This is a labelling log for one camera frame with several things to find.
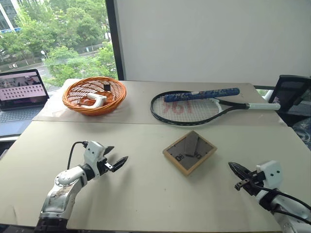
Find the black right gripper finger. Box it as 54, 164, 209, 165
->
228, 162, 250, 176
232, 169, 249, 182

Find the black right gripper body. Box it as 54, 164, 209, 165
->
234, 170, 266, 196

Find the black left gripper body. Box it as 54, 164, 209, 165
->
97, 157, 115, 176

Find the square wooden clock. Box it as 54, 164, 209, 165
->
162, 130, 218, 177

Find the orange woven basket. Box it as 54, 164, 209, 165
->
62, 76, 128, 117

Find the black and white tennis racket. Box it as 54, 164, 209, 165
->
150, 90, 281, 128

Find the blue patterned bag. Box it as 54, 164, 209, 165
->
291, 118, 311, 149

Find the blue patterned grip tube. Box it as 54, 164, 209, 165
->
163, 87, 241, 103

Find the grey laptop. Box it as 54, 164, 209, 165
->
0, 68, 51, 137

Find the white building outside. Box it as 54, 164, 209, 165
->
0, 0, 23, 35

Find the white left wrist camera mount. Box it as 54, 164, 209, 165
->
83, 140, 108, 176

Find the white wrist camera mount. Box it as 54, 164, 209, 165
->
83, 140, 108, 176
256, 160, 284, 189

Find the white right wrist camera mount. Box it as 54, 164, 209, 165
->
256, 160, 284, 189

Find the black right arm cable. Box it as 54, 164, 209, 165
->
250, 182, 311, 224

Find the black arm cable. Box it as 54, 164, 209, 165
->
66, 141, 88, 169
250, 182, 311, 224

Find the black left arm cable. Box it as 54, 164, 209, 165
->
66, 141, 88, 169

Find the white plastic handle tool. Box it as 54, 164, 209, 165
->
79, 92, 108, 109

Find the dark window frame post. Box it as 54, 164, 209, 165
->
104, 0, 126, 81

